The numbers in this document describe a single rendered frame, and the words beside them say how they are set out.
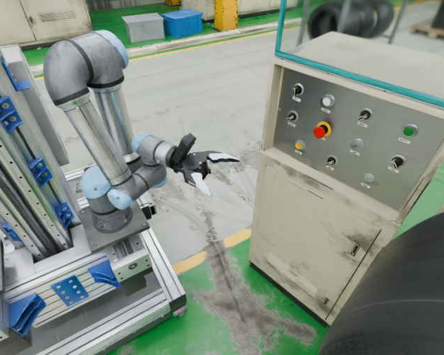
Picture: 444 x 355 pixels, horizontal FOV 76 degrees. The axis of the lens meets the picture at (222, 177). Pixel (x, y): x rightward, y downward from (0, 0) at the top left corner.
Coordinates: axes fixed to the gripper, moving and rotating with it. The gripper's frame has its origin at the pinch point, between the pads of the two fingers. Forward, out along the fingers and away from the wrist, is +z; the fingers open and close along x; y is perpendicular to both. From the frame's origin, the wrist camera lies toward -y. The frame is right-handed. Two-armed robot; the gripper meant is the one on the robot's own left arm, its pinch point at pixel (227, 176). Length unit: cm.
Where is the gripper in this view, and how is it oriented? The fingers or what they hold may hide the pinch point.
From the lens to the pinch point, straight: 79.4
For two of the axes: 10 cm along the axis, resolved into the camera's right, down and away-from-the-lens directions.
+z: 8.4, 3.7, -4.0
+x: -5.4, 6.6, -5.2
